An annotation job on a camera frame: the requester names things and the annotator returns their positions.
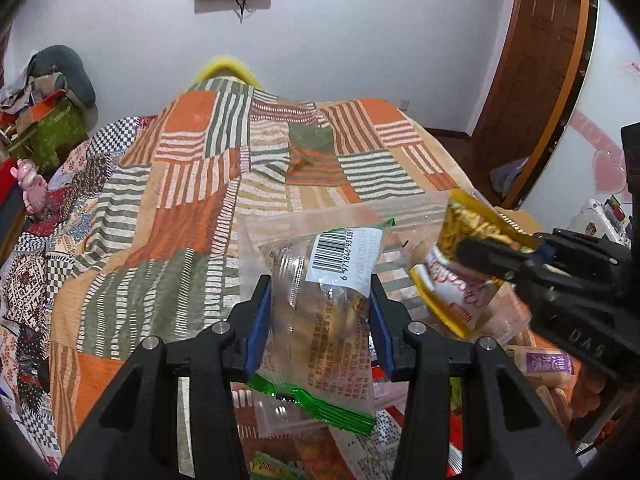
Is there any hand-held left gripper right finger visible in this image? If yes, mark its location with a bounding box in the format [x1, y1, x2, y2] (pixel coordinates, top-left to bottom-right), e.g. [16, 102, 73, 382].
[369, 274, 586, 480]

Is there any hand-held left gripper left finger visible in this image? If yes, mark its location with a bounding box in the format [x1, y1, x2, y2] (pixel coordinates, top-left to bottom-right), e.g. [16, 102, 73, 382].
[57, 274, 274, 480]

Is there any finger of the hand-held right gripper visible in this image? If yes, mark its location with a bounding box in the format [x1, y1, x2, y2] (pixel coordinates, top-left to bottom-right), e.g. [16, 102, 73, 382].
[456, 236, 540, 284]
[533, 228, 629, 274]

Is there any yellow snack packet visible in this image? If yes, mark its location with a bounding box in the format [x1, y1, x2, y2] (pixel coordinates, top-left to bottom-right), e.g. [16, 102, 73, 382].
[409, 189, 542, 339]

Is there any clear green-edged snack packet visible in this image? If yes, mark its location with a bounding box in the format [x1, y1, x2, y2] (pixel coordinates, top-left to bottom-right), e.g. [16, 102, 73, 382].
[247, 217, 397, 437]

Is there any clear plastic bag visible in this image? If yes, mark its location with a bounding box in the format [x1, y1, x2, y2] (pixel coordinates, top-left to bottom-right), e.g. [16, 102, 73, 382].
[236, 192, 466, 441]

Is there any white patterned box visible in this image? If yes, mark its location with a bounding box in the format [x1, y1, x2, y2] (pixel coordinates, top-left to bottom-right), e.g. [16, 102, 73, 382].
[570, 198, 632, 247]

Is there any purple-labelled snack packet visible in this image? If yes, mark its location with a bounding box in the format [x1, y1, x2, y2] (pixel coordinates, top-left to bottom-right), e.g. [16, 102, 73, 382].
[509, 344, 577, 377]

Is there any orange snack packet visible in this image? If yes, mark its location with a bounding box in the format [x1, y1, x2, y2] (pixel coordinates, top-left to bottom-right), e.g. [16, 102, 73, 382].
[530, 367, 618, 426]

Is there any purple cloth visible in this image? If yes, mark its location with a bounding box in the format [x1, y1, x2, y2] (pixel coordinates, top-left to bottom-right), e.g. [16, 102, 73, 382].
[489, 156, 530, 201]

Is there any white dotted snack packet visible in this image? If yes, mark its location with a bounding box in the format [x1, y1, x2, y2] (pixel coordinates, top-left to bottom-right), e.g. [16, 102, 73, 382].
[327, 409, 466, 480]

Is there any green snack packet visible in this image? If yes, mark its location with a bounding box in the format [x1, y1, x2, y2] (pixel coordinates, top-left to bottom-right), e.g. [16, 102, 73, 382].
[250, 452, 307, 480]

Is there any striped patchwork blanket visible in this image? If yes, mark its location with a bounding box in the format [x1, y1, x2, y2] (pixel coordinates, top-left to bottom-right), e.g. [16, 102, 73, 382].
[47, 77, 541, 480]

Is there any white wardrobe with pink hearts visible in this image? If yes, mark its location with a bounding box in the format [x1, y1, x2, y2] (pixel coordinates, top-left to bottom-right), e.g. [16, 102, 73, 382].
[520, 0, 640, 241]

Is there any brown wooden door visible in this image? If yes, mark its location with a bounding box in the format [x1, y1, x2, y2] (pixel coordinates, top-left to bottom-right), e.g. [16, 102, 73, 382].
[469, 0, 599, 211]

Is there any checkered patterned bedsheet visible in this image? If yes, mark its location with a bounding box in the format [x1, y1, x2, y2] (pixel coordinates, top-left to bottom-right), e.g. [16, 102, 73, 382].
[0, 115, 161, 463]

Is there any yellow plush pillow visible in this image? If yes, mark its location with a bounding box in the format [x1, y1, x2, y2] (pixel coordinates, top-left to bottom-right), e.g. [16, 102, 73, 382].
[192, 56, 263, 88]

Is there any pink plush toy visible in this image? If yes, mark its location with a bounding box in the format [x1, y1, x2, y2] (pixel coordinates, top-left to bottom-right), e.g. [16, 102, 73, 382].
[15, 158, 49, 221]

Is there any grey cushion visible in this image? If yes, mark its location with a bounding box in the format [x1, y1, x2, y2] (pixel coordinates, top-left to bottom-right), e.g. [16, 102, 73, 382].
[27, 45, 97, 109]

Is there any pile of clothes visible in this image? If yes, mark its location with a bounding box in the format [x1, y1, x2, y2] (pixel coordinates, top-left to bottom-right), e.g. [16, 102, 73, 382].
[0, 67, 68, 133]

